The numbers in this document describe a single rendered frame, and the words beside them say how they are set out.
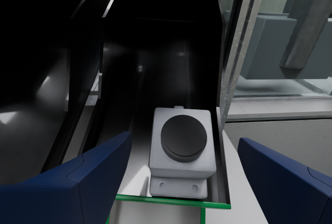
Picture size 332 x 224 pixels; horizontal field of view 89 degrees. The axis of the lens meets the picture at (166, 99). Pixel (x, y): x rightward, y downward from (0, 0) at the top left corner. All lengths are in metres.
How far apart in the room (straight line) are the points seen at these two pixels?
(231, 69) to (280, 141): 1.02
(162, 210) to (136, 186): 0.14
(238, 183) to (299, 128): 0.69
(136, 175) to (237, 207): 0.44
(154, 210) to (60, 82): 0.23
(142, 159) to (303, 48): 0.97
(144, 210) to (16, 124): 0.21
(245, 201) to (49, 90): 0.54
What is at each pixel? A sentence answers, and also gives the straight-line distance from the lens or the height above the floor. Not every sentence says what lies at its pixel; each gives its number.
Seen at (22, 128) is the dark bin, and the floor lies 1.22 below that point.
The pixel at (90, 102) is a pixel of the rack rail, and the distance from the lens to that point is 0.24.
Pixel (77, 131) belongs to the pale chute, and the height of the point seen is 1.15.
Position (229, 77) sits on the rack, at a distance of 0.24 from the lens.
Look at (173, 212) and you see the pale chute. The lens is 0.31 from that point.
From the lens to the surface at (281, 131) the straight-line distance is 1.16.
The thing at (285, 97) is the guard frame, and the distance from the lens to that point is 1.17.
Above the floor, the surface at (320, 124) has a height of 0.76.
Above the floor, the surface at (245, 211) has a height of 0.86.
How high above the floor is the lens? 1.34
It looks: 31 degrees down
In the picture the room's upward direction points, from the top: 3 degrees clockwise
